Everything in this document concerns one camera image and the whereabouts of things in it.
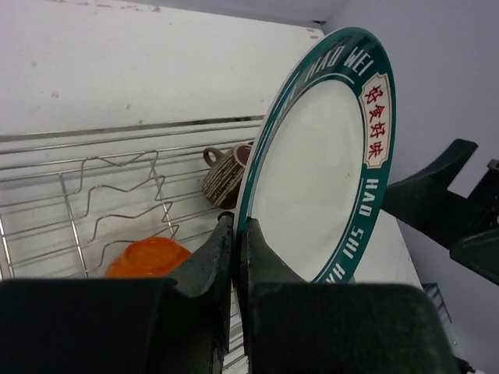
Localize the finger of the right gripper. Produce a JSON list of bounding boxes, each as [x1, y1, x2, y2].
[[384, 139, 478, 249]]

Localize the wire dish rack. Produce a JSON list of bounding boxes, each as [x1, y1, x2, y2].
[[1, 115, 262, 373]]

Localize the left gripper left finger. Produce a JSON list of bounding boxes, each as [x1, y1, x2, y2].
[[167, 213, 234, 373]]

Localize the green rimmed printed plate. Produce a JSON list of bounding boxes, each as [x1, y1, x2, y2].
[[235, 26, 397, 283]]

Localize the dark brown cup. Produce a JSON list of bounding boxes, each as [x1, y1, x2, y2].
[[202, 143, 253, 210]]

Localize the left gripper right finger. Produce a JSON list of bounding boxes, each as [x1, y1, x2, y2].
[[241, 218, 312, 373]]

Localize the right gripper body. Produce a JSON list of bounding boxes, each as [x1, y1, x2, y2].
[[450, 159, 498, 284]]

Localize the orange bowl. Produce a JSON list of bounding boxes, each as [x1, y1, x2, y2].
[[104, 237, 191, 278]]

